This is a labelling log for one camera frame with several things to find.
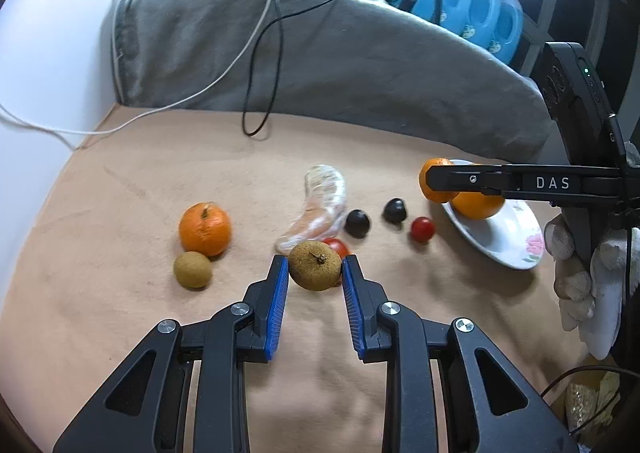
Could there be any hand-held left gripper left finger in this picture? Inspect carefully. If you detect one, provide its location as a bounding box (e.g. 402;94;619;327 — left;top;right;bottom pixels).
52;255;291;453

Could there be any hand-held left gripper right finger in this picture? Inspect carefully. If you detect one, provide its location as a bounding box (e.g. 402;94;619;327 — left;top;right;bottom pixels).
341;254;581;453

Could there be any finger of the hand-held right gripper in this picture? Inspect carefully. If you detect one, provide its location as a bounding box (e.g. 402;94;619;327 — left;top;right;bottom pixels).
425;162;626;207

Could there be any small mandarin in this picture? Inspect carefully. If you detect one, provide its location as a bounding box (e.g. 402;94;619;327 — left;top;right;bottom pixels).
419;158;460;204

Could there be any brown round fruit with stem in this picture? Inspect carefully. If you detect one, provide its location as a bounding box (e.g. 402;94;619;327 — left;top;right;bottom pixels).
288;241;343;291

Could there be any white floral plate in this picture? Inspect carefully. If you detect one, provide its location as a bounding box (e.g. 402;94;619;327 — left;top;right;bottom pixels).
440;159;546;270

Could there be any red cherry tomato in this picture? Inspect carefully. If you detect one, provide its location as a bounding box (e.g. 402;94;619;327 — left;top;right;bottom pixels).
320;238;351;259
411;216;436;244

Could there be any dark grape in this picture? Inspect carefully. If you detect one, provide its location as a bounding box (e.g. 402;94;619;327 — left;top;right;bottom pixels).
345;209;372;238
383;198;407;224

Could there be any mandarin with stem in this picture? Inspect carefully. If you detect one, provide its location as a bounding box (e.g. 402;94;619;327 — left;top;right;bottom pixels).
179;202;233;258

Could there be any peeled pomelo segment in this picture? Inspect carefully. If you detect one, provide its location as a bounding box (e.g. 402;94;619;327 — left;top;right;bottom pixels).
275;164;348;256

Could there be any person's right hand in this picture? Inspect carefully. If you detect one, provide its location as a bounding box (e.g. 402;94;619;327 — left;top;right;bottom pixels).
544;213;640;360

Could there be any large orange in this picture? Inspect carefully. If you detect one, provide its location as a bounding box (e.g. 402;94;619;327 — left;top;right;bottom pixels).
450;190;506;220

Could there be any small brown round fruit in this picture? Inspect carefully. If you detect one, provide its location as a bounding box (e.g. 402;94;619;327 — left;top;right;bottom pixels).
173;251;213;290

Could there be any grey blanket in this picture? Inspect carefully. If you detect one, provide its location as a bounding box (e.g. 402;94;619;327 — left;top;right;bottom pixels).
111;0;556;161

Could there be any yellow green printed bag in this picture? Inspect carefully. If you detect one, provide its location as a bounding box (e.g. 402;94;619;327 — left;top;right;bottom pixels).
565;372;622;435

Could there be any thin black cable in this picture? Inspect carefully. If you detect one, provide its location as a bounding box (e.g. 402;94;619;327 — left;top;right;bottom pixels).
541;366;640;414

